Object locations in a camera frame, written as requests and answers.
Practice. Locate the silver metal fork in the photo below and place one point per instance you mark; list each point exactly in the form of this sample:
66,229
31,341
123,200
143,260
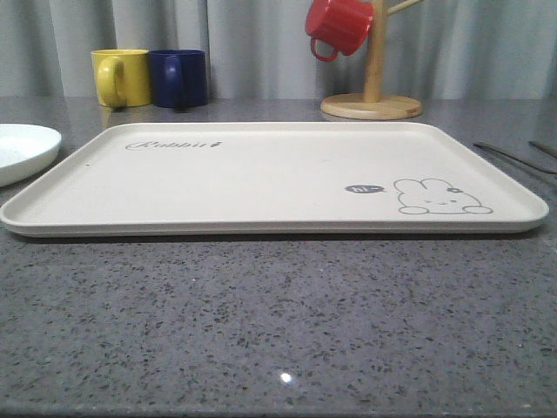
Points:
513,157

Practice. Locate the white round plate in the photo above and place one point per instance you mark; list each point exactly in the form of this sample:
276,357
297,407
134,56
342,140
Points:
26,150

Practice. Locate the wooden mug tree stand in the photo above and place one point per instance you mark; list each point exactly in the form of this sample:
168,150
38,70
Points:
372,103

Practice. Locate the beige rabbit serving tray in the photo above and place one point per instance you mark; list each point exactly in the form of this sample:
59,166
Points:
272,177

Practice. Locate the grey curtain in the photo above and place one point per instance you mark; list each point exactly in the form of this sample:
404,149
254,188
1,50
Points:
259,49

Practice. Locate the dark blue mug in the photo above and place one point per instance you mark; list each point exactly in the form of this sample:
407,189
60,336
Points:
178,78

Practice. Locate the red mug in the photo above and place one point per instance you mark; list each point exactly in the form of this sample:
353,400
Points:
337,26

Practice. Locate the yellow mug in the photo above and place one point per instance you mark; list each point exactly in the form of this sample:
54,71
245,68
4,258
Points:
121,77

